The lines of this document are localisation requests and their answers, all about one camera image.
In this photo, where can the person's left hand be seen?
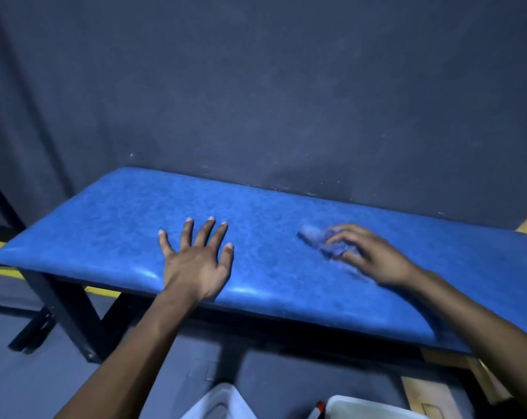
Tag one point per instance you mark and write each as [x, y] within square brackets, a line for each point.
[198, 274]

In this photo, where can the person's right hand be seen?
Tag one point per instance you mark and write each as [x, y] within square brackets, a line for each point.
[383, 263]

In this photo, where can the blue cleaning cloth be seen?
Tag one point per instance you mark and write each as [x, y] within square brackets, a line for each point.
[315, 235]

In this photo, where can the blue bench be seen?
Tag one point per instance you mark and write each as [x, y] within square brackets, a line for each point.
[115, 213]

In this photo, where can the white plastic box lid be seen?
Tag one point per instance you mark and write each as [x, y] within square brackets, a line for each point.
[219, 405]

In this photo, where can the white plastic storage box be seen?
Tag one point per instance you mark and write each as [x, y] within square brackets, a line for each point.
[368, 410]

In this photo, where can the pink spray bottle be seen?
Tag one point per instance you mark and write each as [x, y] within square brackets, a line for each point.
[318, 411]

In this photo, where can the person's left forearm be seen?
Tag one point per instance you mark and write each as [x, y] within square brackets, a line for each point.
[128, 366]

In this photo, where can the person's right forearm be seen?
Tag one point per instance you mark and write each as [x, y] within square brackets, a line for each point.
[499, 340]

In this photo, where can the black vertical post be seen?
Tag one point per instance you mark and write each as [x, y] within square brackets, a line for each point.
[1, 200]

